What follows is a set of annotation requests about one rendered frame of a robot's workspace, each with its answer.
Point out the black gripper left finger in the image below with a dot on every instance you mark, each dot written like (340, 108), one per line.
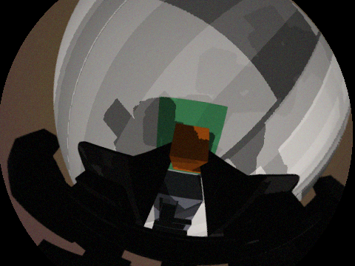
(141, 175)

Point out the orange bar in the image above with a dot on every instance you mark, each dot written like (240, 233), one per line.
(190, 147)

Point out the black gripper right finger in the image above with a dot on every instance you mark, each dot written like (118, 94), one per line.
(228, 192)

